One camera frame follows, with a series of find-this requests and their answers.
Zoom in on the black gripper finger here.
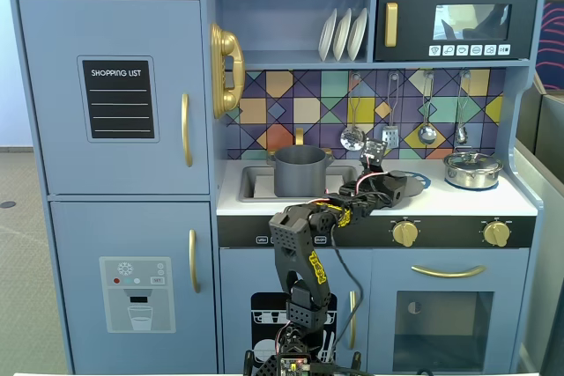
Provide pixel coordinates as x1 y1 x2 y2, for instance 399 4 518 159
390 186 408 210
381 171 409 191

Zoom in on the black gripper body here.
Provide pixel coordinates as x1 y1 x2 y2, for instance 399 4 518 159
350 175 392 215

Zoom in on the gray pot lid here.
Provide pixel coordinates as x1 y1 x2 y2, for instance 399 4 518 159
398 174 427 199

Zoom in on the steel pot lid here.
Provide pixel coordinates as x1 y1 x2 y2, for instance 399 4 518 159
443 150 501 170

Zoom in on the gold stove knob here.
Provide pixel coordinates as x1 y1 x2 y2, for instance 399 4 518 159
391 220 419 248
482 219 512 248

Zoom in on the steel slotted spatula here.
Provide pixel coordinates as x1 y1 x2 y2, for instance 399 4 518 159
381 70 401 149

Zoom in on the steel ladle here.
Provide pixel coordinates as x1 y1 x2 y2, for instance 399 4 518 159
417 70 439 146

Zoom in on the steel skimmer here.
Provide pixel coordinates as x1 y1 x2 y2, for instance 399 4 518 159
339 72 366 151

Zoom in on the gray cooking pot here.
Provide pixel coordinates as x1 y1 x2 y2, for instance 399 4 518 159
267 144 332 198

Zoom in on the steel pot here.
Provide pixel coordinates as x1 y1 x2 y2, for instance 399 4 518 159
442 158 504 190

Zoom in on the hanging silver whisk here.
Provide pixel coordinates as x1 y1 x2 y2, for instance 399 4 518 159
454 70 471 146

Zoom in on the gold faucet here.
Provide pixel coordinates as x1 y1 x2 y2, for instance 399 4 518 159
266 128 336 166

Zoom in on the gray sink basin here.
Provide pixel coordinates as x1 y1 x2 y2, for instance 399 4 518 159
240 165 359 203

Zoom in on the oven door with window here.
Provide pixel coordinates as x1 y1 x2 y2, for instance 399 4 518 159
370 248 530 375

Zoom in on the gray cabinet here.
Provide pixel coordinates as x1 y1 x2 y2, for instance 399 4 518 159
513 74 564 376

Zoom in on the white plate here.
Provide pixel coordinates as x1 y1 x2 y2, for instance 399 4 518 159
317 8 338 63
332 8 353 63
346 7 369 62

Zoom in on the black microwave door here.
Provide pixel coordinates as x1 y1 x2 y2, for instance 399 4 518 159
374 0 539 63

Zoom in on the robot controller board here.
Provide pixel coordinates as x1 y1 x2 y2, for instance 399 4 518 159
279 353 312 376

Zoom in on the gold toy telephone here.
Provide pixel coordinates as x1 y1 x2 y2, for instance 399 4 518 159
209 22 246 120

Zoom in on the black shopping list board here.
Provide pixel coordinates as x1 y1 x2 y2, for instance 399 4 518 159
77 55 160 144

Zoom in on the blue freezer door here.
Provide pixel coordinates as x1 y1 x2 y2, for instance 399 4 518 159
48 201 219 375

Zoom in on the blue fridge door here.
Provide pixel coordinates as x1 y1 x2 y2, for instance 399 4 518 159
18 0 211 195

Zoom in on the gold oven door handle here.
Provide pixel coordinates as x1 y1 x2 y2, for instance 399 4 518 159
411 264 487 279

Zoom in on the black cable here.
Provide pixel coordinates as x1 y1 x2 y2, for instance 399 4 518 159
308 221 367 372

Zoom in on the gold dishwasher door handle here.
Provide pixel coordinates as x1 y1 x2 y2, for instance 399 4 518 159
347 291 357 350

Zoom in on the gold microwave door handle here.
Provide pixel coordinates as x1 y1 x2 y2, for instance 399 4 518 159
384 2 399 48

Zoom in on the gold freezer door handle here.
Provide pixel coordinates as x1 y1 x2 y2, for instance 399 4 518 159
188 229 202 294

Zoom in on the blue toy kitchen frame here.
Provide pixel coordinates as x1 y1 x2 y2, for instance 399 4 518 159
8 0 547 375

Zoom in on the gold fridge door handle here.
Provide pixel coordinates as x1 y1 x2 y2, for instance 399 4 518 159
181 92 194 168

